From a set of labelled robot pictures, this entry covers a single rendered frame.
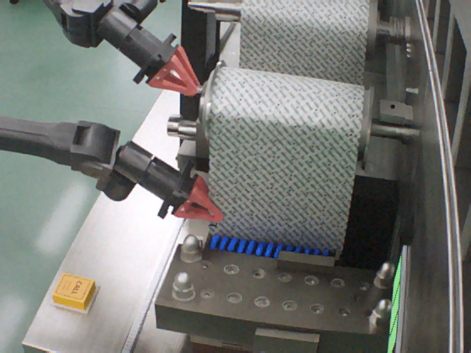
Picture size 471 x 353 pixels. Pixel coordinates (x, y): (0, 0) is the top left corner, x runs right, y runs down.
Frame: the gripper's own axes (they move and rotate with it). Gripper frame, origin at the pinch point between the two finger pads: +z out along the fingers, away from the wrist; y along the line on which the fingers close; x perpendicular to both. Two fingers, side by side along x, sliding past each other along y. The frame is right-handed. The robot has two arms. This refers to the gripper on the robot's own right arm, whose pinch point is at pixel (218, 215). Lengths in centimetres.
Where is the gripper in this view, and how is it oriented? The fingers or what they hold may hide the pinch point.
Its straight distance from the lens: 124.1
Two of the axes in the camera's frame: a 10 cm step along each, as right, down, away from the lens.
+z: 8.3, 5.3, 1.6
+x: 5.2, -6.5, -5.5
